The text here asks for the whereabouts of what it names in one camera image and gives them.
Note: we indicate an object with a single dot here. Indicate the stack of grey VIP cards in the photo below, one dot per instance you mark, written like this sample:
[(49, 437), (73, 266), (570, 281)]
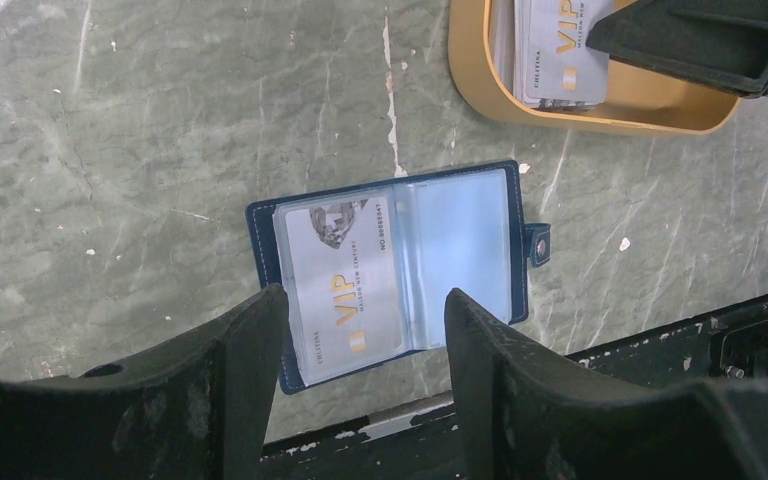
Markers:
[(538, 50)]

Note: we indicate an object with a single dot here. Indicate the blue leather card holder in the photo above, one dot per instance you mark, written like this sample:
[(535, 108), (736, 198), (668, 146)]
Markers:
[(461, 228)]

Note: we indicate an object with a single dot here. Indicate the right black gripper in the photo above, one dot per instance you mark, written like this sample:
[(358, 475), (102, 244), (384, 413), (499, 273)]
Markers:
[(718, 44)]

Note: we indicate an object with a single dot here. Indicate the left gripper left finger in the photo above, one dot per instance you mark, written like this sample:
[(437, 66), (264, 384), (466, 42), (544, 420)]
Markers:
[(193, 407)]

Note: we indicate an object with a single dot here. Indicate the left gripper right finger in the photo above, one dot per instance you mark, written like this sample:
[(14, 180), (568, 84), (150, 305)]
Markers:
[(589, 411)]

